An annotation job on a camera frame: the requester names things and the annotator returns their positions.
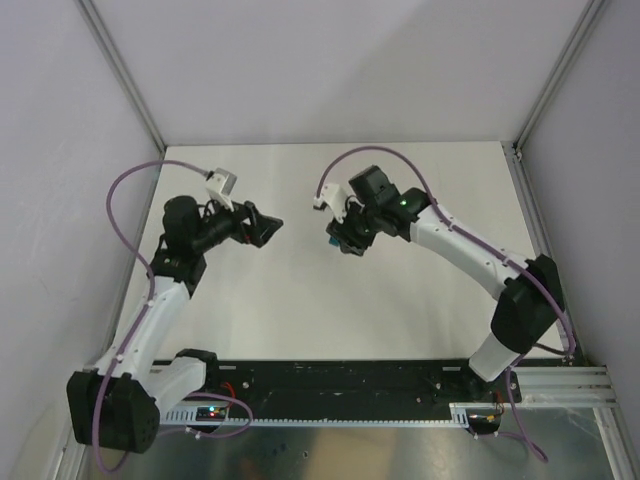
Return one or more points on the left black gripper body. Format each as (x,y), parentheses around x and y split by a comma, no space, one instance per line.
(242,231)

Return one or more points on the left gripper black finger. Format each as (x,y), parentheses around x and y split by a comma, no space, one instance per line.
(260,237)
(264,221)

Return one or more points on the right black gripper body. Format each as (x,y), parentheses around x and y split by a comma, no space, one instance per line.
(354,232)

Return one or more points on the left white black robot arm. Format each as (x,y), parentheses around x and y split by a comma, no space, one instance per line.
(119,403)

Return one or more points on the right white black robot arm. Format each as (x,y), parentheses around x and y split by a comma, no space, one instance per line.
(528,292)

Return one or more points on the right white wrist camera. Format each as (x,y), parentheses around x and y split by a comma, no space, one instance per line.
(333,197)

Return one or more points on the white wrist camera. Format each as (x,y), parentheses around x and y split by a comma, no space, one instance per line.
(219,184)
(333,197)

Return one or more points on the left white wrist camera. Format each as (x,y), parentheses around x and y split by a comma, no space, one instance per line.
(219,184)

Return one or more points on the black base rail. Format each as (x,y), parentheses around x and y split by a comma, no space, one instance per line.
(351,389)

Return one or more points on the right aluminium frame post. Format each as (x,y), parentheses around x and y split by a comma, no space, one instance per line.
(570,52)

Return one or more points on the aluminium frame post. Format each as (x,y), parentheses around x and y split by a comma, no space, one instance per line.
(570,52)
(119,69)

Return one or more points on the grey slotted cable duct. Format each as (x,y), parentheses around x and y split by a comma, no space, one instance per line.
(198,416)

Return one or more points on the left aluminium frame post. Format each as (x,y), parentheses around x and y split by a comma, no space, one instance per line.
(119,69)

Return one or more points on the aluminium frame crossbar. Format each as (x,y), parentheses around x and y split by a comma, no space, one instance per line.
(555,387)

